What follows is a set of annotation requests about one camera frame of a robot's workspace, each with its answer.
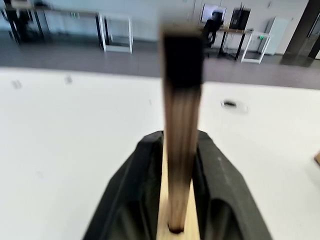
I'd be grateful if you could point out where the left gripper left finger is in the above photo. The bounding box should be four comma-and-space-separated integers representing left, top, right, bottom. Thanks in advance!
82, 129, 165, 240

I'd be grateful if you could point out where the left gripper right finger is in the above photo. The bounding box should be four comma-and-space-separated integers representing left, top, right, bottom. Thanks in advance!
191, 130, 273, 240

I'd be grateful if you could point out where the wooden leg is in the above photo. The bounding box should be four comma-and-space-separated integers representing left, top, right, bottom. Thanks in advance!
155, 21, 206, 240

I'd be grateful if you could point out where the wall screen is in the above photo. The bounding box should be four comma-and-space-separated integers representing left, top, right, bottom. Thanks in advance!
201, 3, 228, 24

